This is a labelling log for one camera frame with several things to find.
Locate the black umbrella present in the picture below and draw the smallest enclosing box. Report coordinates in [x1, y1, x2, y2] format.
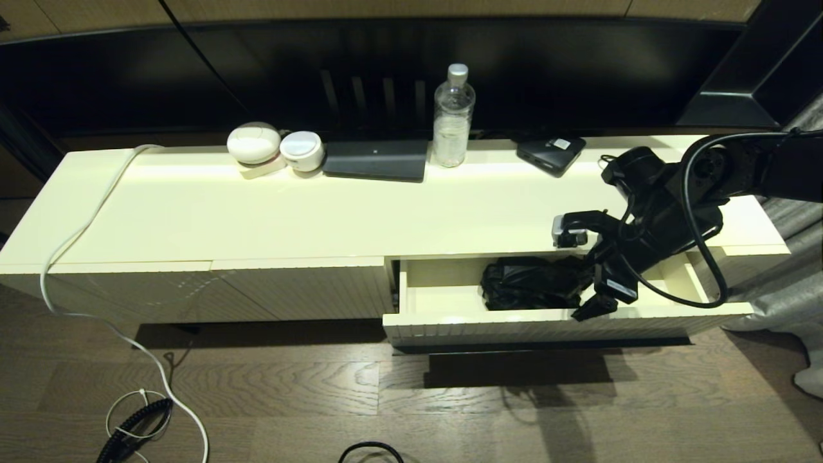
[480, 256, 597, 312]

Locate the white ribbed drawer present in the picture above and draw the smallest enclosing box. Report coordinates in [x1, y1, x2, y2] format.
[383, 252, 754, 348]

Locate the white low cabinet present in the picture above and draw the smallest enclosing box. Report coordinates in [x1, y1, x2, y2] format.
[0, 134, 791, 325]

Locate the black box with white label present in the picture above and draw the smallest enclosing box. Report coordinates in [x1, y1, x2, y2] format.
[516, 135, 587, 178]

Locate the grey curtain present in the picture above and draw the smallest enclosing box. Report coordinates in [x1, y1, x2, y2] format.
[720, 96, 823, 399]

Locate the black television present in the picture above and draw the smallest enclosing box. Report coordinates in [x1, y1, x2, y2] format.
[0, 18, 740, 152]

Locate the clear plastic water bottle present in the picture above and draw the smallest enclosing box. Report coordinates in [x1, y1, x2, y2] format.
[432, 63, 476, 168]

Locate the dark grey flat box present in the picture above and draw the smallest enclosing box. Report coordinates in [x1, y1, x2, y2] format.
[321, 140, 430, 183]

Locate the white ribbed cabinet door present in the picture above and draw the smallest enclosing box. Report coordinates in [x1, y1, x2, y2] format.
[212, 257, 397, 321]
[50, 260, 278, 324]

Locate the small white round device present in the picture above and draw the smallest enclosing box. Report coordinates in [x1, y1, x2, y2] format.
[279, 131, 325, 172]

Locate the large white round device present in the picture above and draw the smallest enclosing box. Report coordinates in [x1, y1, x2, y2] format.
[226, 122, 282, 165]

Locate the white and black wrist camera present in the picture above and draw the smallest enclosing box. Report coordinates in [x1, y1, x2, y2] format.
[552, 211, 610, 250]

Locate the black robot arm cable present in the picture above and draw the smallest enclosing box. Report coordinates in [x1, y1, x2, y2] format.
[633, 131, 823, 309]

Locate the black wall shelf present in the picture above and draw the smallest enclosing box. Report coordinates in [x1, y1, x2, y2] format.
[675, 0, 823, 129]

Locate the black floor cable with plug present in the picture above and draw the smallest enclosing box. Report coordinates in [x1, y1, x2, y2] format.
[338, 441, 404, 463]

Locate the thin white cable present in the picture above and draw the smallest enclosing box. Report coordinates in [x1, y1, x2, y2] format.
[105, 388, 173, 463]

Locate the black coiled cable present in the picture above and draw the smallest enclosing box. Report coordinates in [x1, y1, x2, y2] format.
[96, 399, 174, 463]

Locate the white power cable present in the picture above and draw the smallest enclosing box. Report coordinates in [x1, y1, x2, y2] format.
[41, 144, 210, 463]

